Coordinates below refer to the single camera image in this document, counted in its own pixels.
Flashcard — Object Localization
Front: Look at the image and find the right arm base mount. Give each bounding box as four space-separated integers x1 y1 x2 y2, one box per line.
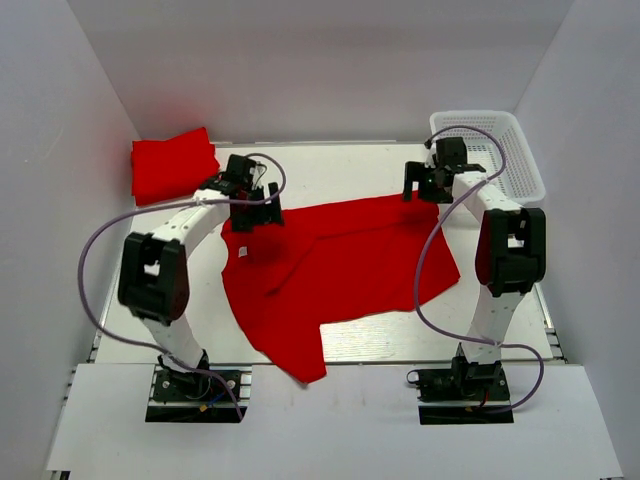
406 354 514 426

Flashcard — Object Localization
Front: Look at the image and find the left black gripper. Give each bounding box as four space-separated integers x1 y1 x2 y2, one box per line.
231 182 284 233

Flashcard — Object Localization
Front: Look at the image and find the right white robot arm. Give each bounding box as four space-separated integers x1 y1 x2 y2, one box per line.
402 137 546 399

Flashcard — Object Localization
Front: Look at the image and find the folded red t-shirt stack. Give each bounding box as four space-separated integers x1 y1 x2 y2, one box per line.
131 127 220 207

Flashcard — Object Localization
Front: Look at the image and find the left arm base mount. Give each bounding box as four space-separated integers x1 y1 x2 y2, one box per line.
145 359 252 424

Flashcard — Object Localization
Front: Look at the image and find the white plastic basket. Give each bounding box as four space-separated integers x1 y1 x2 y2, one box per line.
429 109 547 211

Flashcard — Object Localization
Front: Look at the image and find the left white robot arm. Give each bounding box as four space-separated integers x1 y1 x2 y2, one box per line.
117 153 286 399

